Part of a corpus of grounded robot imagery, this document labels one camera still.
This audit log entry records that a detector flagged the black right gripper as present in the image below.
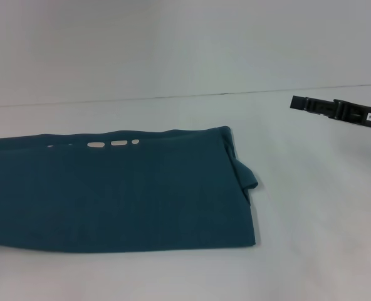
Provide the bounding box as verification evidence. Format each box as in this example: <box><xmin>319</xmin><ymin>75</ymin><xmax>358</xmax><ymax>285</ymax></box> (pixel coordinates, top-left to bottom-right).
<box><xmin>289</xmin><ymin>95</ymin><xmax>371</xmax><ymax>132</ymax></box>

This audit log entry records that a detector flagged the teal blue shirt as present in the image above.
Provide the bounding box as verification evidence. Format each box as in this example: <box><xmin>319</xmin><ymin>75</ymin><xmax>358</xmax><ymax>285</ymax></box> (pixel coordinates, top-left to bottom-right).
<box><xmin>0</xmin><ymin>125</ymin><xmax>261</xmax><ymax>255</ymax></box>

